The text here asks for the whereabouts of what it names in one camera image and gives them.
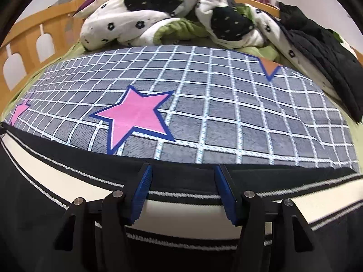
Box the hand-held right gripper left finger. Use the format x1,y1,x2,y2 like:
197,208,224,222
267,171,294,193
54,163,154,272

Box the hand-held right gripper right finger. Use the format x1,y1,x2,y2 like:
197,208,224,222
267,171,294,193
214,164,326,272

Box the black pants with white waistband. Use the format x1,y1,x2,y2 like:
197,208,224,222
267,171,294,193
0,121,363,272

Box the grey checked star blanket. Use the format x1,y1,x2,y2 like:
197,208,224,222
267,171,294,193
0,45,361,174

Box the black garment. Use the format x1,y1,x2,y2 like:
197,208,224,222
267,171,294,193
276,1,363,124

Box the white floral quilt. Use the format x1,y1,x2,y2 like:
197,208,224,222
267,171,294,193
79,0,355,91

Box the wooden bed frame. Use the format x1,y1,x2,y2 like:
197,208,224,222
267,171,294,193
0,0,284,117

